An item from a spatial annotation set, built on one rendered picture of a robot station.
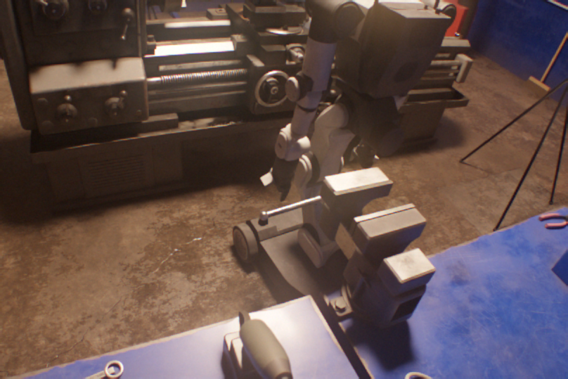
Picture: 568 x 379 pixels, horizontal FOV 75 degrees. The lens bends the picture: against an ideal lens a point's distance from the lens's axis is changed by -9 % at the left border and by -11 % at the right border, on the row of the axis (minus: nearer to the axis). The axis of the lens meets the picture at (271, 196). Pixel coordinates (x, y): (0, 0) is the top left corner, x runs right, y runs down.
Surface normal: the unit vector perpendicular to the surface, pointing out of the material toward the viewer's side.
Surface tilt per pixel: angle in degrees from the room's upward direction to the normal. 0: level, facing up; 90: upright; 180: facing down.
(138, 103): 90
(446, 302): 0
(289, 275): 0
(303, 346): 0
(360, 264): 88
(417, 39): 90
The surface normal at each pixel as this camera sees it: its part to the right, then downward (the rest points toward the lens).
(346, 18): 0.48, 0.63
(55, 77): 0.32, -0.29
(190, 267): 0.12, -0.74
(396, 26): -0.87, 0.25
